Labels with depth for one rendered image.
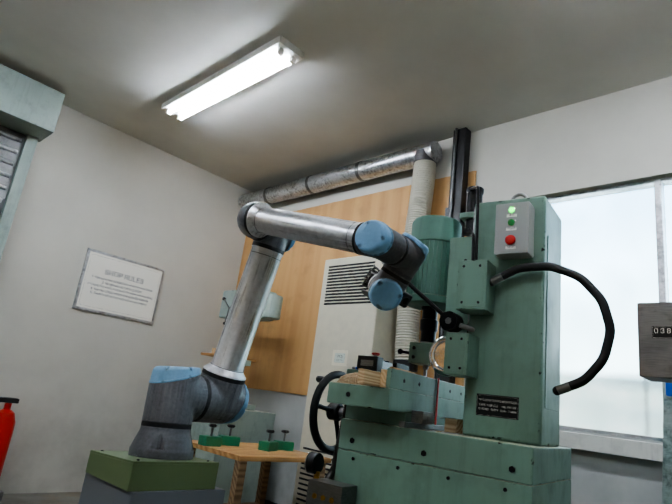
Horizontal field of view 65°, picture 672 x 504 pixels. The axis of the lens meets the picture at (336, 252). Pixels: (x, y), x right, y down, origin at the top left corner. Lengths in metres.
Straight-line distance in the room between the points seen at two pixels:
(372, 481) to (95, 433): 3.08
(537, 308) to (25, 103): 3.48
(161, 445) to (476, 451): 0.89
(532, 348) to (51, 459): 3.51
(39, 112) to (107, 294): 1.37
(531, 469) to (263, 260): 1.02
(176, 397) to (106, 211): 2.91
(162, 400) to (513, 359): 1.04
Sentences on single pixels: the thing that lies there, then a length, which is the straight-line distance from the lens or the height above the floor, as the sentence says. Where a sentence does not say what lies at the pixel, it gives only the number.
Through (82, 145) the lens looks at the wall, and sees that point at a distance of 4.50.
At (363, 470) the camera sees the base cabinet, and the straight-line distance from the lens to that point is 1.65.
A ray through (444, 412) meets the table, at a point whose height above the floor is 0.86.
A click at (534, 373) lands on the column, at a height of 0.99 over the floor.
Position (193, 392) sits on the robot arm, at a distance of 1.74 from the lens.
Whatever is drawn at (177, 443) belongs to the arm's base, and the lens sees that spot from 1.71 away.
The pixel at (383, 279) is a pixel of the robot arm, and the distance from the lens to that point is 1.43.
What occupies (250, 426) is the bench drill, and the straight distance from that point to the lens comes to 3.93.
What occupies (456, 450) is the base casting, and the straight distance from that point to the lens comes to 1.52.
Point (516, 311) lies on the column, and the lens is 1.62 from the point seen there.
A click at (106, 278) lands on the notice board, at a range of 4.37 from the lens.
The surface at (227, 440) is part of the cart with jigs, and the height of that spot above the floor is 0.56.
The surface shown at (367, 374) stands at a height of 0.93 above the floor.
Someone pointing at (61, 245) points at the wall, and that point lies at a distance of 4.29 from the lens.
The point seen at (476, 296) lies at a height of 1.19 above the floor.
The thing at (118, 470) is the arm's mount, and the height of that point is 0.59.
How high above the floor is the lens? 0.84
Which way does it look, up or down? 16 degrees up
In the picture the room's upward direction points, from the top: 8 degrees clockwise
